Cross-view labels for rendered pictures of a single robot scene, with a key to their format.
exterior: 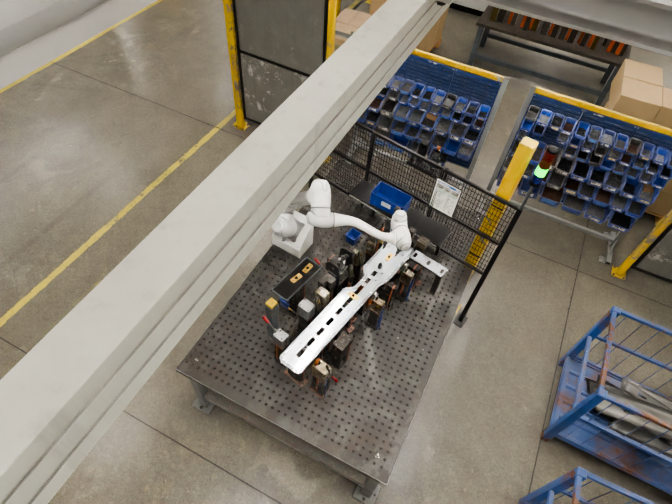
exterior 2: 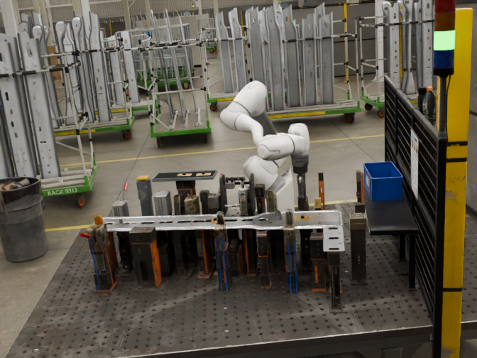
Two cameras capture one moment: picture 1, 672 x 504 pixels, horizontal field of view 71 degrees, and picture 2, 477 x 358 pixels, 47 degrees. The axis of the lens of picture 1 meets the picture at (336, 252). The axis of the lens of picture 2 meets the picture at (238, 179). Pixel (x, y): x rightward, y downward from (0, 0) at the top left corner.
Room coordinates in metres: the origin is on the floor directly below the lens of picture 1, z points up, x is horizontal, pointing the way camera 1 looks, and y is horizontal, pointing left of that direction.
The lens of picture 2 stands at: (0.93, -2.76, 2.06)
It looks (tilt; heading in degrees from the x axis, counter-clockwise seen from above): 17 degrees down; 67
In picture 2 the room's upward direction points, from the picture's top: 5 degrees counter-clockwise
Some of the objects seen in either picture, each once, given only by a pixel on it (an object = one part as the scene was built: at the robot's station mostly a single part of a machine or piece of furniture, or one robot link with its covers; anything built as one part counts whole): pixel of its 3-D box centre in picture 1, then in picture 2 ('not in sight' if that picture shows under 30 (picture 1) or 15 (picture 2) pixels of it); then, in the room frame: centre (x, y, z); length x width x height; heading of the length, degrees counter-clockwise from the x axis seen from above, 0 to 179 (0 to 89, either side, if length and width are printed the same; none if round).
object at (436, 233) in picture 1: (398, 212); (383, 199); (2.75, -0.48, 1.01); 0.90 x 0.22 x 0.03; 57
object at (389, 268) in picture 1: (352, 298); (211, 221); (1.87, -0.15, 1.00); 1.38 x 0.22 x 0.02; 147
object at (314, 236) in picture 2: (410, 276); (317, 261); (2.24, -0.61, 0.84); 0.11 x 0.10 x 0.28; 57
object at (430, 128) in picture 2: (392, 217); (404, 233); (2.91, -0.46, 0.77); 1.97 x 0.14 x 1.55; 57
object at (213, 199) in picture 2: (328, 292); (217, 226); (1.97, 0.02, 0.89); 0.13 x 0.11 x 0.38; 57
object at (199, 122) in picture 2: not in sight; (178, 86); (3.95, 6.60, 0.88); 1.91 x 1.00 x 1.76; 69
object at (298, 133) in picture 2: (399, 221); (297, 139); (2.27, -0.42, 1.43); 0.13 x 0.11 x 0.16; 12
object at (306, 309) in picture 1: (305, 320); (166, 226); (1.70, 0.16, 0.90); 0.13 x 0.10 x 0.41; 57
